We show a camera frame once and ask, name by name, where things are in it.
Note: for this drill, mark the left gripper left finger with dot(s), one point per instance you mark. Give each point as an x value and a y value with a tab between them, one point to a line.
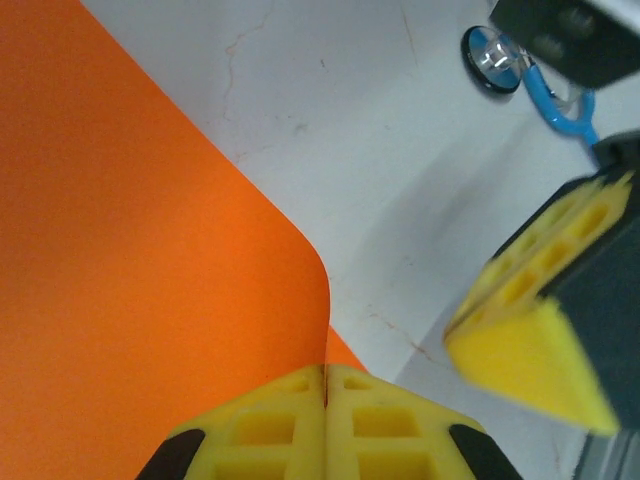
310	425

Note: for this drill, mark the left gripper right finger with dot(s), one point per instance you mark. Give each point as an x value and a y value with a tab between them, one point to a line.
340	450

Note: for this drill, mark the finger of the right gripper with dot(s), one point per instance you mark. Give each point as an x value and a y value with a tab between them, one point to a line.
525	360
545	220

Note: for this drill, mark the orange paper sheet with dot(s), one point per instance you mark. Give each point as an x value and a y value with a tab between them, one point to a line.
125	225

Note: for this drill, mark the blue stethoscope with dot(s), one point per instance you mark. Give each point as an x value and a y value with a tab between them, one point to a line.
537	90

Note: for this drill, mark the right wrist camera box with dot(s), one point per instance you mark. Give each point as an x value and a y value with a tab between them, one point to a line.
575	40

